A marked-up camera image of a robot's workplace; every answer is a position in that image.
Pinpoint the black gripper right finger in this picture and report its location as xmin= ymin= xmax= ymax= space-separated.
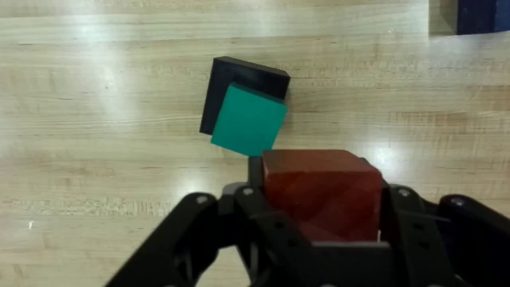
xmin=360 ymin=183 xmax=510 ymax=287

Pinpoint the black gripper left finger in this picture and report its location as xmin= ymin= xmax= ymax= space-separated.
xmin=105 ymin=157 xmax=314 ymax=287

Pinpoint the orange block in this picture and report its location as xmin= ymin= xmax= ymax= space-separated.
xmin=263 ymin=149 xmax=384 ymax=242

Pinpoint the purple block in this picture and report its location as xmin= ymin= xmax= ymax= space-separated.
xmin=456 ymin=0 xmax=510 ymax=34

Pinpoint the green block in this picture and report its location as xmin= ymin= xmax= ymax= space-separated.
xmin=210 ymin=82 xmax=287 ymax=156

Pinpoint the black block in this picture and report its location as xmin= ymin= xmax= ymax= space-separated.
xmin=199 ymin=55 xmax=290 ymax=133

